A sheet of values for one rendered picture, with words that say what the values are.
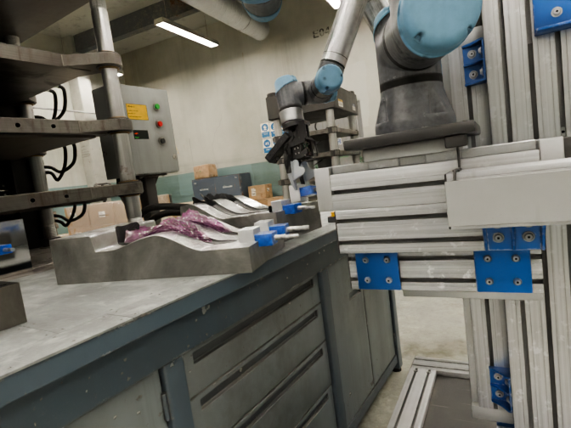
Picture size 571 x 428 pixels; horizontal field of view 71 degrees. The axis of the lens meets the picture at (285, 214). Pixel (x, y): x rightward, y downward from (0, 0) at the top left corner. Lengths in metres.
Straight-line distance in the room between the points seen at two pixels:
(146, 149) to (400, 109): 1.37
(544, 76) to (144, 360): 0.92
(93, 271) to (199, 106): 8.37
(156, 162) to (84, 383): 1.37
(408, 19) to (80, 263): 0.84
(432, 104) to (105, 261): 0.77
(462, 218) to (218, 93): 8.51
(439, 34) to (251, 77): 8.04
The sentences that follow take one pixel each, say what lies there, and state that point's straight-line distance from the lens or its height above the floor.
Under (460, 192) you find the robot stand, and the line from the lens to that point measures 0.64.
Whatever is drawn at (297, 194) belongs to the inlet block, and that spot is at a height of 0.92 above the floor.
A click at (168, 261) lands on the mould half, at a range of 0.91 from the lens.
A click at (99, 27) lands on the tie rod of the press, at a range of 1.81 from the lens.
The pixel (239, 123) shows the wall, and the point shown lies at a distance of 8.69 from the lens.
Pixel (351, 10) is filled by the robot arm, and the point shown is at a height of 1.42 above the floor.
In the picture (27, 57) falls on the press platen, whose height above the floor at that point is 1.51.
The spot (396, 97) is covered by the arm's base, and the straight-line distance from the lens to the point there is 0.79.
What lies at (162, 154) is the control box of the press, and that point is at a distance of 1.99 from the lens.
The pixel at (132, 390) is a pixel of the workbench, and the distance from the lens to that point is 0.80.
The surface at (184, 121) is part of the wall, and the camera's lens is 9.50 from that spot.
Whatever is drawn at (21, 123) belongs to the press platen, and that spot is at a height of 1.27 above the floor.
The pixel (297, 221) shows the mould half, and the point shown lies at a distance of 1.20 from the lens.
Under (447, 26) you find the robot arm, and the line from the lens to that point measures 0.67.
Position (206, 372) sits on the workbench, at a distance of 0.91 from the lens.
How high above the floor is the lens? 0.99
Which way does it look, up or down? 6 degrees down
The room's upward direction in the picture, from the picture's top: 8 degrees counter-clockwise
